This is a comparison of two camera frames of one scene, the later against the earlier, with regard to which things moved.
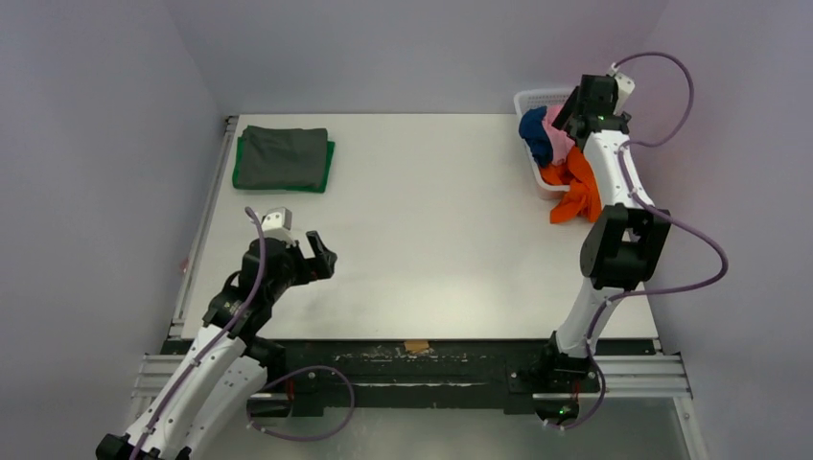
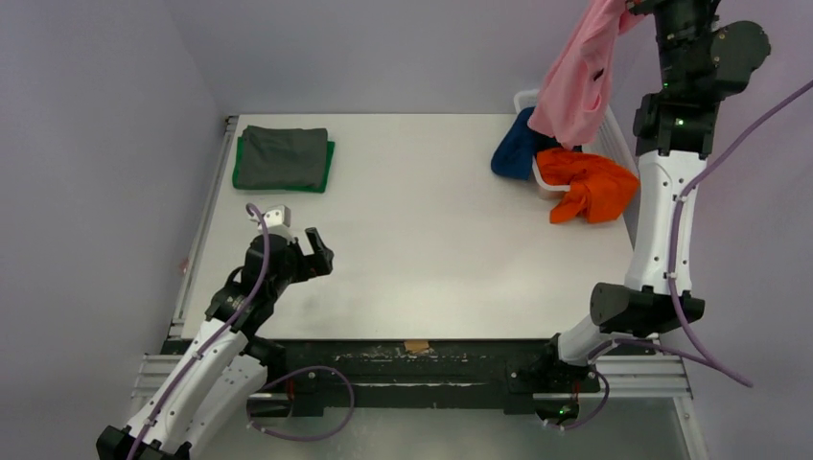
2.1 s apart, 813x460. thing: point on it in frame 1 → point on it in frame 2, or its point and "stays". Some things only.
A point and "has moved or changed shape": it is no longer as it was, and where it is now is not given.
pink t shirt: [560, 140] has moved or changed shape
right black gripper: [572, 111] → [664, 6]
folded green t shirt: [321, 189] stays
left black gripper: [306, 265] stays
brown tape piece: [415, 346] stays
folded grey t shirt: [283, 157] stays
